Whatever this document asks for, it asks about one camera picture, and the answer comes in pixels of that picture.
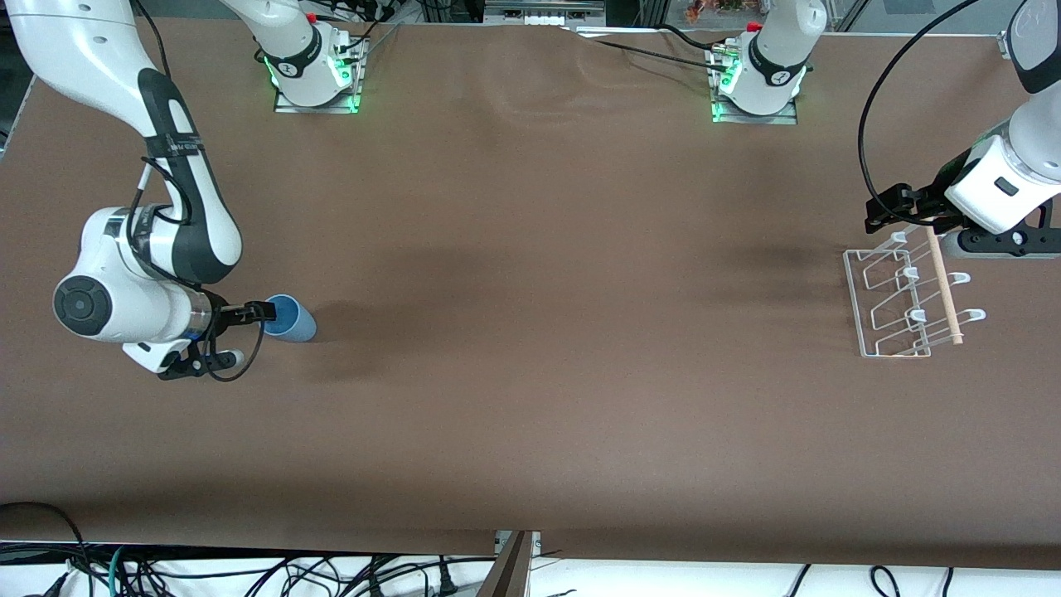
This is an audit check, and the blue cup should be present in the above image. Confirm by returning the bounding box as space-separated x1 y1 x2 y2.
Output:
264 294 317 342

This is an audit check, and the brown table cover sheet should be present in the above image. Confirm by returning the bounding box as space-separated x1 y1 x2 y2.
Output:
0 17 1061 571

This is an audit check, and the brown angled beam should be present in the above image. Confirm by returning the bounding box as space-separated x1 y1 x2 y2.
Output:
477 531 533 597

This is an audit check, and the white power strip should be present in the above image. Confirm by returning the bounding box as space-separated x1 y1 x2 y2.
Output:
485 0 606 26

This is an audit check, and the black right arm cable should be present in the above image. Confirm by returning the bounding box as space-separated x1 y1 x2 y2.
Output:
126 0 266 384

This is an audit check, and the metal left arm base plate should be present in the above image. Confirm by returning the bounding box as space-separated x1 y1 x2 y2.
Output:
710 50 799 126

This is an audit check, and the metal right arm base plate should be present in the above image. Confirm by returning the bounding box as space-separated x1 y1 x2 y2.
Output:
274 37 363 114

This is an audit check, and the thick black cable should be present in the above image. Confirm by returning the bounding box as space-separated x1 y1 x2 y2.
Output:
0 501 94 597

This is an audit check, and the short black cable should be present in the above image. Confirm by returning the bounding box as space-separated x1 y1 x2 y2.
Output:
659 23 724 51

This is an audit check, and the long black cable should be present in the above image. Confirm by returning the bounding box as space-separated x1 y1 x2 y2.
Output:
560 27 724 67

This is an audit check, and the black cable with plug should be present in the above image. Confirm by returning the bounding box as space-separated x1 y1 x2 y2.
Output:
414 556 465 597

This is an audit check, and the metal bracket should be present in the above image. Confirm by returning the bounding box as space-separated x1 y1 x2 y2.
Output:
495 531 542 558

